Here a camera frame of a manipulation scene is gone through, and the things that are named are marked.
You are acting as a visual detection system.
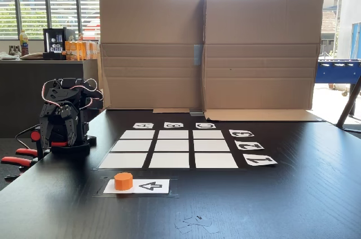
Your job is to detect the number 2 paper label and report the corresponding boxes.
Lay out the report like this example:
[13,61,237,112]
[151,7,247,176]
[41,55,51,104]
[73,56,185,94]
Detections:
[234,140,265,151]

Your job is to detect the red-handled black clamp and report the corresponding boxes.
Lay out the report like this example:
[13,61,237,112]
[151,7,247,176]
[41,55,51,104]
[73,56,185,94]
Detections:
[1,148,39,182]

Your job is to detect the window with blinds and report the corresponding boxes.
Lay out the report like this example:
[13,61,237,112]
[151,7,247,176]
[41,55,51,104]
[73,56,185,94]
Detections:
[0,0,105,40]

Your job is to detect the red and white servo cable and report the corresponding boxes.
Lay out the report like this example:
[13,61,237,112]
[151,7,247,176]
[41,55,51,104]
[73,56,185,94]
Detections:
[41,78,104,110]

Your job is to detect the white nine-square grid sheet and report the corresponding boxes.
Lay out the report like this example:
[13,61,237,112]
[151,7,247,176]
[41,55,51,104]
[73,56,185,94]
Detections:
[98,129,240,170]

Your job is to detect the black mini fridge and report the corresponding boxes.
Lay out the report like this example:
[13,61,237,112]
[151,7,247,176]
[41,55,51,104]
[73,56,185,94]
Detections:
[42,27,76,61]

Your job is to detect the black clamp with red knob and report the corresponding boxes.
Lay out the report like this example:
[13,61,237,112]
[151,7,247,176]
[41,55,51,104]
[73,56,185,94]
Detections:
[30,126,70,161]

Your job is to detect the letter A paper label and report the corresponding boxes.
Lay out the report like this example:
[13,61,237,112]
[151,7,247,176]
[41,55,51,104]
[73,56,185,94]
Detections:
[132,122,155,130]

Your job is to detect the number 3 paper label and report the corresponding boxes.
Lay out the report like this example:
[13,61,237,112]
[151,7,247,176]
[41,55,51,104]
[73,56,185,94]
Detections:
[228,129,255,139]

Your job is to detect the white arrow paper sheet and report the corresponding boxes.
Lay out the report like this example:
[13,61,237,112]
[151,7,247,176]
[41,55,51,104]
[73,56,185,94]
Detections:
[103,179,170,194]

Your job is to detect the white cloth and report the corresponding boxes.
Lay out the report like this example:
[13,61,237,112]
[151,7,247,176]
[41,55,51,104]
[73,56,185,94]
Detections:
[0,51,21,61]

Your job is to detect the number 1 paper label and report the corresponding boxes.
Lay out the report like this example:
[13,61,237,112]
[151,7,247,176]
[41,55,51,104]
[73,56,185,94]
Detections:
[242,153,279,167]

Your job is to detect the letter C paper label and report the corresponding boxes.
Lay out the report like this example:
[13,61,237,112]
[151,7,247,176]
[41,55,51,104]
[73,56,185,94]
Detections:
[195,122,217,130]

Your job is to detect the round orange token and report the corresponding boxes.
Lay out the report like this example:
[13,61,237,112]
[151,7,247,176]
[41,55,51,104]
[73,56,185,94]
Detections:
[113,172,134,192]

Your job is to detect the grey tape strip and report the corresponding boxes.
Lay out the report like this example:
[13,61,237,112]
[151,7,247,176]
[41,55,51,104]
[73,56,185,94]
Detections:
[193,44,204,67]

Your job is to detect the slanted metal table leg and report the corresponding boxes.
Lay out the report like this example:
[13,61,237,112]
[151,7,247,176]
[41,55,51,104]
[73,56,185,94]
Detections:
[336,77,361,129]

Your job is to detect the blue foosball table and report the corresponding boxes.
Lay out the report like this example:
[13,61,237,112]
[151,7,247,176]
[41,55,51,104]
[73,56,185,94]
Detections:
[315,58,361,85]

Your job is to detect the yellow drink bottle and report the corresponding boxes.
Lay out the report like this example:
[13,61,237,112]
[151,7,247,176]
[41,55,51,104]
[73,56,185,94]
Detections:
[19,30,29,57]

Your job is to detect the clear tape scraps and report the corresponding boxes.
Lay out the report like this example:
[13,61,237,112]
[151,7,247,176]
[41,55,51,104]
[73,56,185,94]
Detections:
[174,215,221,234]

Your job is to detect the orange carton pack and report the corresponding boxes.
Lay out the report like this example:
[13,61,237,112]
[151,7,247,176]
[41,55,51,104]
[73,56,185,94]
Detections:
[64,40,99,61]

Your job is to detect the black power cable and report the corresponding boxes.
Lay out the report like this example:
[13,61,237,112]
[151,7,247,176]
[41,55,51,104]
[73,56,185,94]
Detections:
[15,125,41,150]

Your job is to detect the brown cardboard box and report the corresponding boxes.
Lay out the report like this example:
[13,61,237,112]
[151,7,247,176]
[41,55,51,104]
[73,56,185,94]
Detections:
[202,0,325,123]
[99,0,206,113]

